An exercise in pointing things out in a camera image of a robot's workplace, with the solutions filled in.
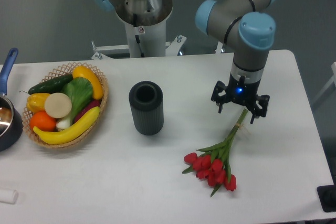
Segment orange fruit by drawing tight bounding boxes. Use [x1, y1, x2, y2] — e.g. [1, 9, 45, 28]
[29, 111, 56, 132]

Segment green cucumber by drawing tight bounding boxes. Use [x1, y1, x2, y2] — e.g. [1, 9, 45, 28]
[20, 74, 73, 95]

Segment white chair frame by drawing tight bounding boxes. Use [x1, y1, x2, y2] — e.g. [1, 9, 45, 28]
[311, 62, 335, 108]

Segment black pedestal cable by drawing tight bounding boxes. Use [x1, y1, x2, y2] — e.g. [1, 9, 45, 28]
[132, 13, 145, 58]

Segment black device at table edge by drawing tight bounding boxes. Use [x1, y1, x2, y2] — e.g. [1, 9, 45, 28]
[317, 185, 335, 212]

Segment white cylinder object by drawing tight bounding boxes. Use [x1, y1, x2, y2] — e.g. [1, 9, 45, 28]
[0, 188, 18, 205]

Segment yellow squash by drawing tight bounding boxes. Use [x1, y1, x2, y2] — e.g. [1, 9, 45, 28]
[72, 66, 103, 100]

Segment green bok choy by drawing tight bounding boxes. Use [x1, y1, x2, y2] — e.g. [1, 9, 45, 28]
[56, 77, 93, 131]

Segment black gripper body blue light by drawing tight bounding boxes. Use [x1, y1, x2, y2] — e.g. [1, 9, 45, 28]
[221, 75, 260, 108]

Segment woven wicker basket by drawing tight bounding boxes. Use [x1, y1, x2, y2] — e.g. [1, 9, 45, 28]
[22, 62, 108, 148]

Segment blue handled saucepan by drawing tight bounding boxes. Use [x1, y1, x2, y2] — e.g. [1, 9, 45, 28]
[1, 48, 23, 152]

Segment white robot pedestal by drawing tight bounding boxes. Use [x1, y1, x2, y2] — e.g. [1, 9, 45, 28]
[94, 0, 187, 58]

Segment purple eggplant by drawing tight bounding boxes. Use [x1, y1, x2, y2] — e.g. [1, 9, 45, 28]
[73, 100, 101, 123]

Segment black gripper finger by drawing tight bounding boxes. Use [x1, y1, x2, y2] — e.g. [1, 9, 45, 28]
[211, 81, 227, 113]
[245, 95, 270, 124]

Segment yellow bell pepper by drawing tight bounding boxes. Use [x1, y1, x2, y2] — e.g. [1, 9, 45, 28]
[26, 93, 50, 113]

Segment beige round disc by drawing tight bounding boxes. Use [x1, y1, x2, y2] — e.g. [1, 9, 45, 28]
[44, 93, 72, 119]

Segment dark grey ribbed vase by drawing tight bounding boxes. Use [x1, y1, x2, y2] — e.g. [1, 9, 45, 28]
[129, 81, 164, 135]

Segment yellow banana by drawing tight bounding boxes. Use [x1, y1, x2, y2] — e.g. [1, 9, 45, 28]
[33, 106, 100, 145]

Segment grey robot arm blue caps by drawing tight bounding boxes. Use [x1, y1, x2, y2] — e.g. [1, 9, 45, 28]
[94, 0, 276, 119]

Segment red tulip bouquet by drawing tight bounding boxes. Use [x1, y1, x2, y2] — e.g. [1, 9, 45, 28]
[182, 109, 248, 196]

